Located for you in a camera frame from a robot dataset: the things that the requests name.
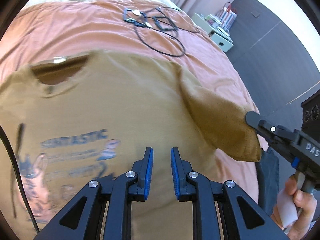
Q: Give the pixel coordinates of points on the person's right hand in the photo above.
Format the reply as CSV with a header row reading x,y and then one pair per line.
x,y
306,202

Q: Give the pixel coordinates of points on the white bedside cabinet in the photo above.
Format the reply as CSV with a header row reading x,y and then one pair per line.
x,y
212,25

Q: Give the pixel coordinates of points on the mustard brown printed t-shirt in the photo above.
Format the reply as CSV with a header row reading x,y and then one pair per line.
x,y
94,114

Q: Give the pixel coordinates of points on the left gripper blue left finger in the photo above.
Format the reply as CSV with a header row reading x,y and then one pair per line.
x,y
145,167

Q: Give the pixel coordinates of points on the striped gift bag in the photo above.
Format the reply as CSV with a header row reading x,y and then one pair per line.
x,y
227,15

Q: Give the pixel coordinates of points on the folded black clothes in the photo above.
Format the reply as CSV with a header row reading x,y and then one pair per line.
x,y
268,180

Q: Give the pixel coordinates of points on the orange bed blanket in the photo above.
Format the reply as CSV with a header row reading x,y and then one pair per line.
x,y
46,30

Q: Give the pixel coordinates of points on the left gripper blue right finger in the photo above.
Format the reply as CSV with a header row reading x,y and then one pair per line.
x,y
178,174

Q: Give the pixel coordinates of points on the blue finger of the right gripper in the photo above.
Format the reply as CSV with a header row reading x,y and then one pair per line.
x,y
262,126

